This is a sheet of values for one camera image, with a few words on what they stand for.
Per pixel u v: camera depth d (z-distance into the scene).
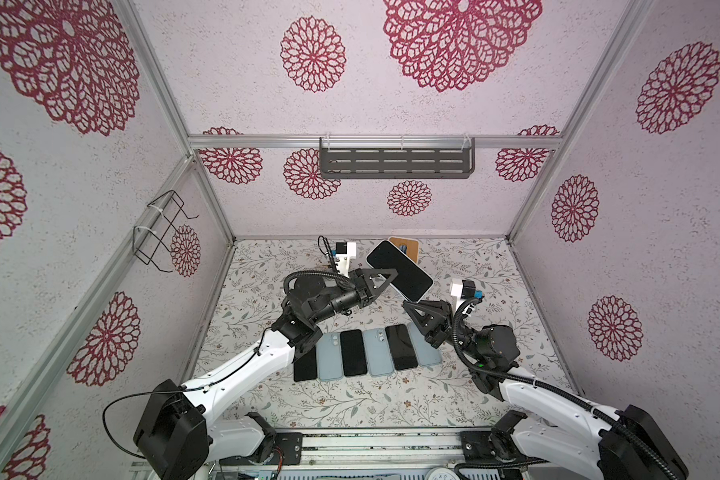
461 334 0.60
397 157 0.93
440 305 0.63
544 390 0.52
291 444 0.75
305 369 0.87
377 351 0.90
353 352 0.90
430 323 0.61
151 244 0.77
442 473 0.67
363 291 0.57
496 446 0.66
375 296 0.59
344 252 0.63
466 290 0.57
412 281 0.63
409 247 1.11
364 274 0.60
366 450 0.75
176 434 0.39
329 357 0.90
